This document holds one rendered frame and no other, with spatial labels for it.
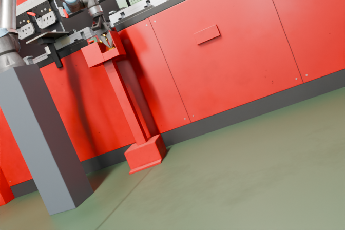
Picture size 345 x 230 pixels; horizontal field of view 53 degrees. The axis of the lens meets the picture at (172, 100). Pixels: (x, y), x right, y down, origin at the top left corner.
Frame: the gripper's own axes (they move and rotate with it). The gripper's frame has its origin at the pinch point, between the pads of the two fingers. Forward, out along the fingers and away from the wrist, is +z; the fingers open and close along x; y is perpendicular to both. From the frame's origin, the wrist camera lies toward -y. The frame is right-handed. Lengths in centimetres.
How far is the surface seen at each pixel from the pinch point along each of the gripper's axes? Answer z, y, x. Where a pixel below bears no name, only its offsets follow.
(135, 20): -9.6, 22.1, -16.2
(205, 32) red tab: 15, 13, -54
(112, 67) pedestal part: 11.7, -2.5, 3.6
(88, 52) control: -1.6, -6.4, 11.9
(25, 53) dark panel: -30, 105, 107
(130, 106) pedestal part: 37.2, -4.6, 2.5
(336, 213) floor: 63, -124, -70
